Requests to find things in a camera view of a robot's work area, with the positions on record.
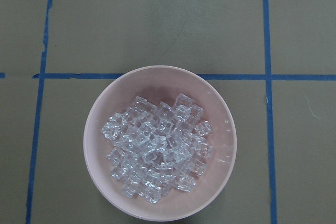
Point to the clear ice cubes pile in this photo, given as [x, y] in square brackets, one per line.
[157, 148]

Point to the pink bowl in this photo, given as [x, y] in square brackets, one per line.
[161, 84]

